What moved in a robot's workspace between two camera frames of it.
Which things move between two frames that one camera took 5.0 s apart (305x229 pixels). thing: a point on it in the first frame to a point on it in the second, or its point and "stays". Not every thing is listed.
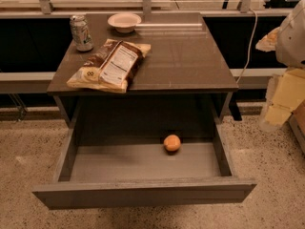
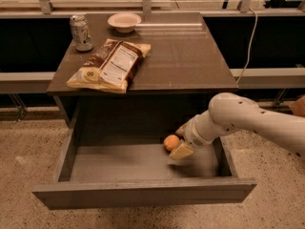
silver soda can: [81, 32] stays
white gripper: [292, 41] to [194, 135]
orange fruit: [172, 142] stays
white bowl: [125, 23] stays
